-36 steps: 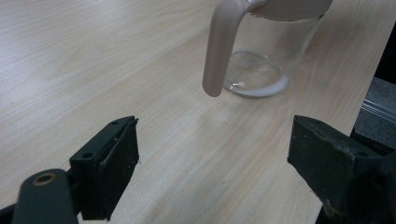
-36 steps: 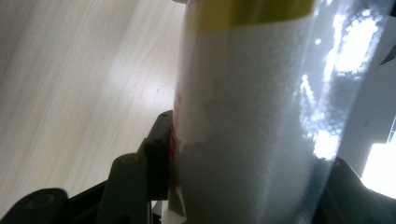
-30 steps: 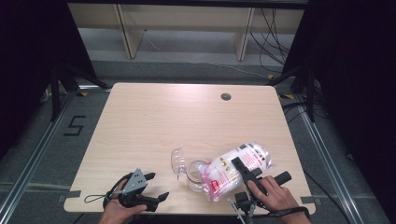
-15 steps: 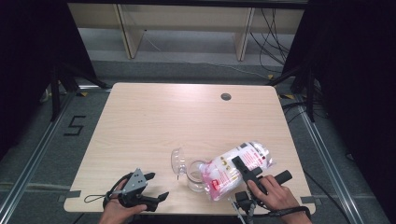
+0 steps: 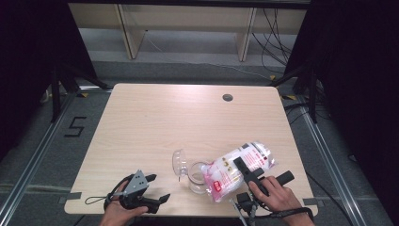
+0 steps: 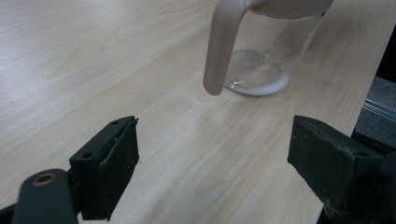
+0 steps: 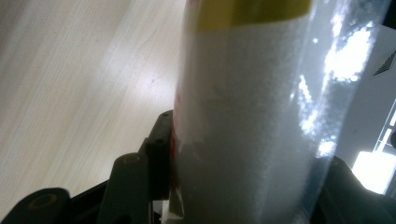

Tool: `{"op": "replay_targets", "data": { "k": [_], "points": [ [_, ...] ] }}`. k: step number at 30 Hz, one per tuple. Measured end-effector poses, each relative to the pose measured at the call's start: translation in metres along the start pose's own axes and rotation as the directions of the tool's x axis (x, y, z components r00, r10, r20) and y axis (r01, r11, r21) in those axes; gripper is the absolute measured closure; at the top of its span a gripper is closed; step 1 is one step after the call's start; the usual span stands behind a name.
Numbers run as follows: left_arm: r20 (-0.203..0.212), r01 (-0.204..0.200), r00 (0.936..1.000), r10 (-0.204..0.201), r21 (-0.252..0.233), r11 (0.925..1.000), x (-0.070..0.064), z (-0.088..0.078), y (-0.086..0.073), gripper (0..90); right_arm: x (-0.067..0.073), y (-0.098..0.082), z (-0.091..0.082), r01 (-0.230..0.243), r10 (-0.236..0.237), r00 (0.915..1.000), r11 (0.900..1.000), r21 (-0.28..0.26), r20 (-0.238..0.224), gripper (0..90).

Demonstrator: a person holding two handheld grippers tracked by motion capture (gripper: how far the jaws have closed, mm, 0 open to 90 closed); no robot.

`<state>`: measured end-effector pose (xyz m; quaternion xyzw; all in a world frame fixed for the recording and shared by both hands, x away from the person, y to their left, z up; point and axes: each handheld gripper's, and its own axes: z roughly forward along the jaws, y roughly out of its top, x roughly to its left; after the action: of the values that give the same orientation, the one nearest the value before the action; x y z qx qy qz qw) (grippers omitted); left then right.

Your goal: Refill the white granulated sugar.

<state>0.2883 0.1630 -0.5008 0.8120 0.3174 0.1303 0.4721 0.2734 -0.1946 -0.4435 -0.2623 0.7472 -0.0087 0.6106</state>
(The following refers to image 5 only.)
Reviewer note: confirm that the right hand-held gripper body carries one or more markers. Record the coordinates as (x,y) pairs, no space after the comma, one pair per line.
(284,178)

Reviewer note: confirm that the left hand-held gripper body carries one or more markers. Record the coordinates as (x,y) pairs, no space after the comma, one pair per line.
(136,183)

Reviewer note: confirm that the red and white sugar bag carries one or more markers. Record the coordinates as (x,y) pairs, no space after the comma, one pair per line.
(226,172)

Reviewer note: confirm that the clear glass jar with lid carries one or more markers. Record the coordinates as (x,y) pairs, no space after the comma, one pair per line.
(196,177)

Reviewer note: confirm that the person's right hand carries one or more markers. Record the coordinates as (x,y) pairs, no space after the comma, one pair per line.
(282,199)

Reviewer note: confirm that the person's left hand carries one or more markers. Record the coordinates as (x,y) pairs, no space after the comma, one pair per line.
(117,218)

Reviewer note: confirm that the yellow black floor tape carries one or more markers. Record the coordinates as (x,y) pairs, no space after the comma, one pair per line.
(83,94)
(289,97)
(272,77)

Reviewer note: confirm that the black metal stand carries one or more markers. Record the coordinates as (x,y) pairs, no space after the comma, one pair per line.
(312,97)
(55,94)

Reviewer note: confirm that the dark curtain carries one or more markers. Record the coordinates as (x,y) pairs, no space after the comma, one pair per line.
(28,47)
(360,62)

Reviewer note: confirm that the light wooden shelf unit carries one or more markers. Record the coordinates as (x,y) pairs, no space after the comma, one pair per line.
(188,17)

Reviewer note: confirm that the metal floor rail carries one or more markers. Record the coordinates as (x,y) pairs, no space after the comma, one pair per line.
(329,163)
(37,157)

